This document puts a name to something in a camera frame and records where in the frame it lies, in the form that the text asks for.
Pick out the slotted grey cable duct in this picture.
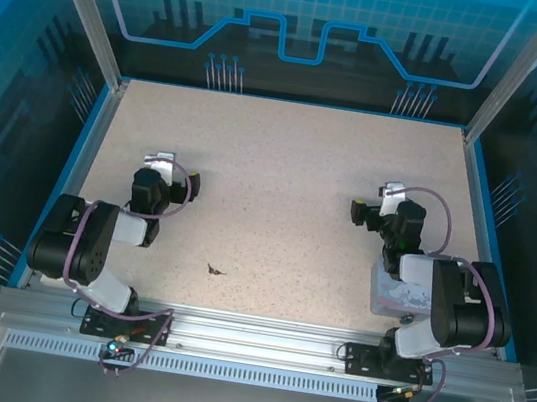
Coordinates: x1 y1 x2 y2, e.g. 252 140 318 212
2 329 382 402

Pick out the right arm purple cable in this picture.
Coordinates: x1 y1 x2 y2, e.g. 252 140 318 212
357 182 515 402

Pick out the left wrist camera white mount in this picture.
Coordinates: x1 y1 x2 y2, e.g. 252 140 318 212
139 147 179 187

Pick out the right cable connector with LED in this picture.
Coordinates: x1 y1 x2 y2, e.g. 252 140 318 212
388 380 425 402

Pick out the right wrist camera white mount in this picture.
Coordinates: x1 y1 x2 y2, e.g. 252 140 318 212
373 179 410 221

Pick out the aluminium front rail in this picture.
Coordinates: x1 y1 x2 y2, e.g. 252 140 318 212
0 277 527 402

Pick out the aluminium frame post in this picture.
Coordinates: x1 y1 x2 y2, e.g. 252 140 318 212
18 0 143 93
461 0 537 154

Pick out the cable connector with led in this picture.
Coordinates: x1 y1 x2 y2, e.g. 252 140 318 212
388 380 425 402
104 333 136 363

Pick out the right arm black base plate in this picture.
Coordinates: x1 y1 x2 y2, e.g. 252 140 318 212
341 341 439 388

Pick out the left cable connector with LED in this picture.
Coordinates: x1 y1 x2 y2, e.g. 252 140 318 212
104 333 136 363

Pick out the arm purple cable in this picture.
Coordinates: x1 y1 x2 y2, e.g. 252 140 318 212
49 145 198 385
357 182 515 402

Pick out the pastel cartoon tin box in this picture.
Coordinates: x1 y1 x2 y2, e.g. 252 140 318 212
365 255 440 324

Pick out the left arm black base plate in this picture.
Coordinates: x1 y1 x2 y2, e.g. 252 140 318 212
79 301 176 349

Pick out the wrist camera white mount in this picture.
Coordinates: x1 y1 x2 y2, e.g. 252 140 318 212
139 147 179 187
373 179 410 221

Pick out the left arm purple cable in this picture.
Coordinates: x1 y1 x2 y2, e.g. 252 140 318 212
49 145 198 385

